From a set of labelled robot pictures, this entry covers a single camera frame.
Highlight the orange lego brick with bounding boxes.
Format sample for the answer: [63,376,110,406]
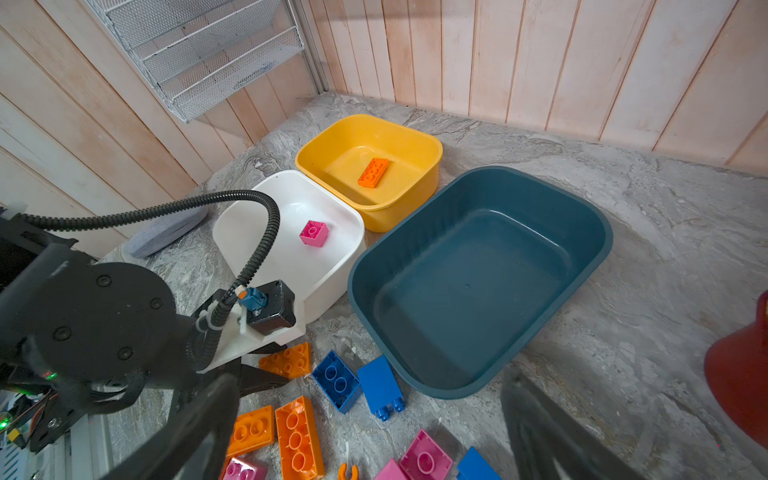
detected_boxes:
[226,406,276,459]
[357,158,389,189]

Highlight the white wire mesh shelf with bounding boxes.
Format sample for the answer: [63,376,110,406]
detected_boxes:
[88,0,305,123]

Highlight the teal plastic bin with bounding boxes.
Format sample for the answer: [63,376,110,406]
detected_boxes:
[348,166,613,400]

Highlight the blue lego brick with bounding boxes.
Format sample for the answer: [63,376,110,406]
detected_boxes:
[358,356,405,422]
[312,350,362,414]
[457,447,501,480]

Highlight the pink lego brick upturned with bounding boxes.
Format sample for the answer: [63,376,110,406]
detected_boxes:
[399,429,453,480]

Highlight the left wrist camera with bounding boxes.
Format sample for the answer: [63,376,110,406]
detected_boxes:
[198,280,306,373]

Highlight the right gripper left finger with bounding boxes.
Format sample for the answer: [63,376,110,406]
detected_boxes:
[105,374,239,479]

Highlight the grey oval pad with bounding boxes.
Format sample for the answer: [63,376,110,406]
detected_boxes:
[125,206,209,259]

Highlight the red pencil cup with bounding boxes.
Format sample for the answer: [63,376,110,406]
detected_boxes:
[704,293,767,447]

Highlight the blue lego brick upright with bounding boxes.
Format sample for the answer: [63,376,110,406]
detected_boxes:
[358,356,405,422]

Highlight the light pink lego brick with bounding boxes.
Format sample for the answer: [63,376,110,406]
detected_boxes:
[221,458,268,480]

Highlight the orange lego brick hollow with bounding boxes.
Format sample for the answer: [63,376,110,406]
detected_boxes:
[275,396,325,480]

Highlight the white plastic bin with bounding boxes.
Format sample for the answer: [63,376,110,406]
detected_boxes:
[213,170,365,325]

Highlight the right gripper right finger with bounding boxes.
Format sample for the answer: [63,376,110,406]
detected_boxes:
[501,371,641,479]

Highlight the long orange lego plate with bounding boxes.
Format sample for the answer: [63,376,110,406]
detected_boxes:
[337,463,360,480]

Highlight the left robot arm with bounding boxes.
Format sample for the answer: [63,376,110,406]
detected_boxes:
[1,190,284,453]

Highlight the yellow plastic bin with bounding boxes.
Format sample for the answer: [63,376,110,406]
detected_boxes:
[295,114,443,233]

